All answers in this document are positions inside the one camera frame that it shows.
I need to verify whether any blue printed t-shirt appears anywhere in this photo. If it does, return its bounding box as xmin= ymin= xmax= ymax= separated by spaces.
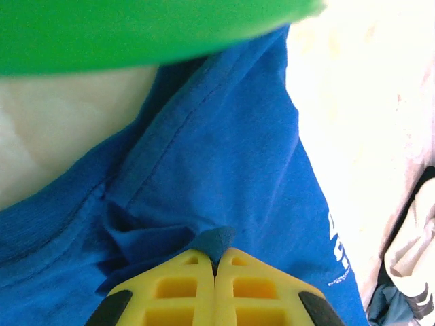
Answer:
xmin=0 ymin=25 xmax=370 ymax=326

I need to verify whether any slate blue t-shirt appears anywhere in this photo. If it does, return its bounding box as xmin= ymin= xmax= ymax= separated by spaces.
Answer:
xmin=366 ymin=283 xmax=425 ymax=326

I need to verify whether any white t-shirt with black trim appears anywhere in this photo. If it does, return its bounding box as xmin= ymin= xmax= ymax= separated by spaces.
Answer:
xmin=285 ymin=0 xmax=435 ymax=320

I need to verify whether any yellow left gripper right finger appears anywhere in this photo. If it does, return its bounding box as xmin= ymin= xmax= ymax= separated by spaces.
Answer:
xmin=215 ymin=247 xmax=346 ymax=326

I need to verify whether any green plastic basket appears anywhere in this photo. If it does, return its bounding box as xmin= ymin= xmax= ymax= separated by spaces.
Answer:
xmin=0 ymin=0 xmax=327 ymax=77

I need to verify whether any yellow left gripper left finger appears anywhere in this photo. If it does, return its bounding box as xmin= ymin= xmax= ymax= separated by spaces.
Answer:
xmin=84 ymin=249 xmax=217 ymax=326

